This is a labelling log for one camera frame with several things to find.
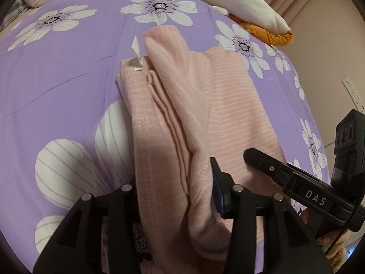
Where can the person right hand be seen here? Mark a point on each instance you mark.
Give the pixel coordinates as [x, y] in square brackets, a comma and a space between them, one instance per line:
[335, 237]

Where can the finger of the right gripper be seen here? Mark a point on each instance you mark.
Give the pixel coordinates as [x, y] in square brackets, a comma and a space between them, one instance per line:
[285, 175]

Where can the white power strip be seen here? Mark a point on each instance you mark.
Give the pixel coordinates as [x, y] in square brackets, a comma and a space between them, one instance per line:
[353, 94]

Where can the plaid blue grey quilt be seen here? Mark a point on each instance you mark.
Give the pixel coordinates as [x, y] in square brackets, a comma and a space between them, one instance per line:
[18, 8]

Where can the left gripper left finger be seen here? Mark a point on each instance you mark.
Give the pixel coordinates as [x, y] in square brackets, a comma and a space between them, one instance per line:
[76, 244]

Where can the white goose plush toy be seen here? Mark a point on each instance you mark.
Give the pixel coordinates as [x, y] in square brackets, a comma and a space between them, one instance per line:
[259, 19]

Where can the purple floral bed sheet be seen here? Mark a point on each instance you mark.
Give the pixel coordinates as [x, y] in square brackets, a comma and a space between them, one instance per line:
[66, 129]

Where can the pink knit sweater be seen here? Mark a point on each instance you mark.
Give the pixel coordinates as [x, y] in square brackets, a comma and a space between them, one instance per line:
[186, 108]

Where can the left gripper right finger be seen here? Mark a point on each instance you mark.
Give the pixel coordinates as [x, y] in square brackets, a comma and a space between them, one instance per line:
[288, 245]

